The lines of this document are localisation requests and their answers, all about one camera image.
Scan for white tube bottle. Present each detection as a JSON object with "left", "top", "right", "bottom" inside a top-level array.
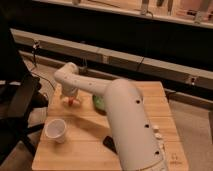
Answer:
[{"left": 152, "top": 124, "right": 167, "bottom": 158}]

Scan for red orange pepper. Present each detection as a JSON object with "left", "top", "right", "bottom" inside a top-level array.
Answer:
[{"left": 68, "top": 99, "right": 73, "bottom": 106}]

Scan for black floor cable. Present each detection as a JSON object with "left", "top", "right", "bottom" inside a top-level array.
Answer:
[{"left": 21, "top": 54, "right": 56, "bottom": 91}]

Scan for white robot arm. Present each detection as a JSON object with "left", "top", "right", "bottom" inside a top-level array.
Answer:
[{"left": 54, "top": 62, "right": 169, "bottom": 171}]

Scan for black mobile phone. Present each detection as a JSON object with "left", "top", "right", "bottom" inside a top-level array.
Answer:
[{"left": 103, "top": 136, "right": 117, "bottom": 153}]

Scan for white paper cup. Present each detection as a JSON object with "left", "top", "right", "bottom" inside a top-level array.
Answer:
[{"left": 45, "top": 119, "right": 67, "bottom": 143}]

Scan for green ceramic bowl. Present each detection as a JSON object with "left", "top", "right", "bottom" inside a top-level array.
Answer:
[{"left": 92, "top": 95, "right": 105, "bottom": 111}]

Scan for black office chair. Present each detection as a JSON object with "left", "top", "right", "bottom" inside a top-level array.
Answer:
[{"left": 0, "top": 11, "right": 48, "bottom": 166}]

